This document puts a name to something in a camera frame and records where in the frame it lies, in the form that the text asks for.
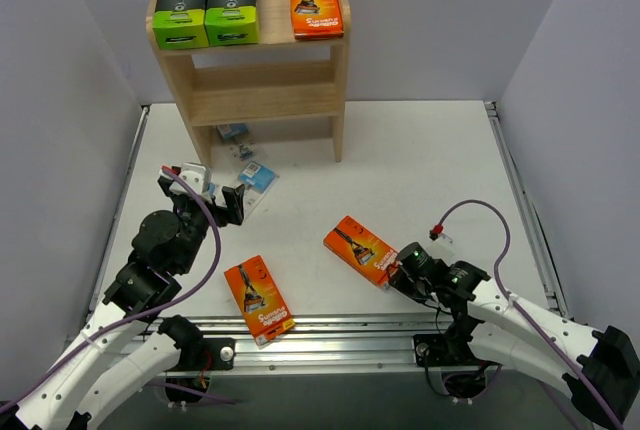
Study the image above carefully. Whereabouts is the orange Fusion box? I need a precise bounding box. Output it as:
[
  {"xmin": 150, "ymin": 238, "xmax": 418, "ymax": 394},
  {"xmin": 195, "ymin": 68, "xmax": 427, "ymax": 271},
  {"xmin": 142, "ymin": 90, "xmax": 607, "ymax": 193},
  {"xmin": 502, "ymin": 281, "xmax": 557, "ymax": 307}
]
[
  {"xmin": 224, "ymin": 255, "xmax": 295, "ymax": 347},
  {"xmin": 290, "ymin": 0, "xmax": 344, "ymax": 40},
  {"xmin": 323, "ymin": 215, "xmax": 398, "ymax": 289}
]

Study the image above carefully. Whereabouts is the green black razor box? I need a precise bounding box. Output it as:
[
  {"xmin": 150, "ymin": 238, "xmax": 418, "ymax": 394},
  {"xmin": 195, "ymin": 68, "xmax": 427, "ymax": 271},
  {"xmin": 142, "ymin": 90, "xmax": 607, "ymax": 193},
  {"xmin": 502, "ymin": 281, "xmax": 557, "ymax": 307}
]
[
  {"xmin": 152, "ymin": 0, "xmax": 209, "ymax": 50},
  {"xmin": 204, "ymin": 0, "xmax": 260, "ymax": 47}
]

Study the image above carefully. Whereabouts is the second left white arm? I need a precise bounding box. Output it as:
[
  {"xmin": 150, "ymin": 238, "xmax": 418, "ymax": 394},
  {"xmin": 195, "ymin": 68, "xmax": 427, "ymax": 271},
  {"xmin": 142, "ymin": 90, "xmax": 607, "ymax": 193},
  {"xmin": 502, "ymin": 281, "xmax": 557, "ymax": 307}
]
[{"xmin": 69, "ymin": 164, "xmax": 245, "ymax": 429}]

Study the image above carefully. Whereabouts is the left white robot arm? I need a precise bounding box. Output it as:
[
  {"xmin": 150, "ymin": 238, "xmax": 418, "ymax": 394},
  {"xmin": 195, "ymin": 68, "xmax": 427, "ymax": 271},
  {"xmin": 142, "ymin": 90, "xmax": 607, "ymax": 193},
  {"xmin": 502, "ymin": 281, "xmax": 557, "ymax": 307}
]
[{"xmin": 1, "ymin": 165, "xmax": 245, "ymax": 429}]

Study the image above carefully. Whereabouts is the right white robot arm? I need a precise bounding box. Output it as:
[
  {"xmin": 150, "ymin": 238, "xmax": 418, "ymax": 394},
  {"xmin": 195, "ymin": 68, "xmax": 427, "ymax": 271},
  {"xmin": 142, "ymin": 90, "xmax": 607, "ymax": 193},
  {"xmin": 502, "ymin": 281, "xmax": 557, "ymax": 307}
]
[{"xmin": 389, "ymin": 242, "xmax": 639, "ymax": 429}]

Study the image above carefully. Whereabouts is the blue razor blister under shelf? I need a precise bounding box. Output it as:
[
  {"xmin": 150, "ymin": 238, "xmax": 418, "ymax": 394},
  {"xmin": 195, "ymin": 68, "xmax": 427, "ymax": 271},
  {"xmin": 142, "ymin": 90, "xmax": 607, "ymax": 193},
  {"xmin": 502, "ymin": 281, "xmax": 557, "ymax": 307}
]
[{"xmin": 217, "ymin": 123, "xmax": 257, "ymax": 162}]

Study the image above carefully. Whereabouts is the wooden two-tier shelf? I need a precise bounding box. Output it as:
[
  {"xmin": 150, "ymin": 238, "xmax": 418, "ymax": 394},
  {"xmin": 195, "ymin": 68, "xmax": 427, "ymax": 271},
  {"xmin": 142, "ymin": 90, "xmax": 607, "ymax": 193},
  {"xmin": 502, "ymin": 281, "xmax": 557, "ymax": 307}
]
[{"xmin": 146, "ymin": 0, "xmax": 351, "ymax": 165}]

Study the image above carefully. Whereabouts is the blue razor blister middle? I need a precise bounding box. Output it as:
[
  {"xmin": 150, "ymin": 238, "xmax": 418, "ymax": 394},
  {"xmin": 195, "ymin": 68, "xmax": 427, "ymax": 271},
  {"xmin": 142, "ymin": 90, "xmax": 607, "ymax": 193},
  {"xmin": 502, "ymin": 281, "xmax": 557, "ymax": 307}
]
[{"xmin": 237, "ymin": 161, "xmax": 279, "ymax": 219}]

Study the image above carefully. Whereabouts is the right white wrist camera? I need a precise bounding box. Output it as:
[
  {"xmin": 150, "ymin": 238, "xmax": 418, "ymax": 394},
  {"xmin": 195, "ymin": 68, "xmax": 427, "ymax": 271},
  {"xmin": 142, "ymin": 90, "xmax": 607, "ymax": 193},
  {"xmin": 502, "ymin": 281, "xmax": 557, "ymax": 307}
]
[{"xmin": 428, "ymin": 223, "xmax": 455, "ymax": 260}]

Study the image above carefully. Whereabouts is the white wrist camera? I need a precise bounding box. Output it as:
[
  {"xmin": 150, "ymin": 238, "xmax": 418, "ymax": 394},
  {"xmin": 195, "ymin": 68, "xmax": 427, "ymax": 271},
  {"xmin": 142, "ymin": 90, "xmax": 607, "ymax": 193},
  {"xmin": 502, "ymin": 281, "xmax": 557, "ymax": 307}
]
[
  {"xmin": 158, "ymin": 163, "xmax": 215, "ymax": 202},
  {"xmin": 428, "ymin": 223, "xmax": 455, "ymax": 260}
]

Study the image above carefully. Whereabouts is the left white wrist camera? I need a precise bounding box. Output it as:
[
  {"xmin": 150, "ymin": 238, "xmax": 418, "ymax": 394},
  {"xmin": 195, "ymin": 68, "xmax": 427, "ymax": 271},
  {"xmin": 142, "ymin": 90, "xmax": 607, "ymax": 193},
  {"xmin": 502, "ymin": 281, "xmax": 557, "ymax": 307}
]
[{"xmin": 158, "ymin": 163, "xmax": 215, "ymax": 202}]

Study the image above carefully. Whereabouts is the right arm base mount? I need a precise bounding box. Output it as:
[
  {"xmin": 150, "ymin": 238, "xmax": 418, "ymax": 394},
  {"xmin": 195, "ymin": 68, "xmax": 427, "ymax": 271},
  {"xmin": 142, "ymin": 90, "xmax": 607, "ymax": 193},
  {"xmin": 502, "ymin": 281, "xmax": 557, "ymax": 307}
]
[{"xmin": 412, "ymin": 333, "xmax": 496, "ymax": 368}]

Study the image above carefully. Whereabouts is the aluminium frame rail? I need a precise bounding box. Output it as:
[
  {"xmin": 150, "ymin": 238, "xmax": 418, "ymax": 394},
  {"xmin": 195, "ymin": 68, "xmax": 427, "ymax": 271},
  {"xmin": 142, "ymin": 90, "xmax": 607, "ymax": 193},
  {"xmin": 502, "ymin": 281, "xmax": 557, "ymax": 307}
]
[{"xmin": 84, "ymin": 312, "xmax": 597, "ymax": 376}]

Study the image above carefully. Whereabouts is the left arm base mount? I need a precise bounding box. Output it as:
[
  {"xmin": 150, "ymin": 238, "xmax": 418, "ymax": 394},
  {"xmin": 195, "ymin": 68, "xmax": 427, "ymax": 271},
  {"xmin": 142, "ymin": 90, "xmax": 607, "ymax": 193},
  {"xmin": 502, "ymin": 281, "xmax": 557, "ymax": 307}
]
[{"xmin": 157, "ymin": 315, "xmax": 235, "ymax": 372}]

